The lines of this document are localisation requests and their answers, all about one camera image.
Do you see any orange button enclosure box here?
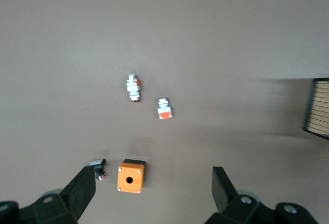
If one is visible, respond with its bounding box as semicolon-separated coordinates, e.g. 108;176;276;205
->
117;158;148;194

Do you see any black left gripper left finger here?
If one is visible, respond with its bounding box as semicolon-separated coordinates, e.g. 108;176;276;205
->
0;166;96;224

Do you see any black wire basket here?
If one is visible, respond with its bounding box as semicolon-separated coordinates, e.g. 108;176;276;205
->
302;78;329;140

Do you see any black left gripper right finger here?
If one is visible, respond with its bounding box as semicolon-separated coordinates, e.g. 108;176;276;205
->
204;166;322;224

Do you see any white switch with red button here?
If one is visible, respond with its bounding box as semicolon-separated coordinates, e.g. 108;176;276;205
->
125;73;142;104

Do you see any small orange grey contact block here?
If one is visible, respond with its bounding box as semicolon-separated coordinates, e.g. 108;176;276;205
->
156;97;174;120

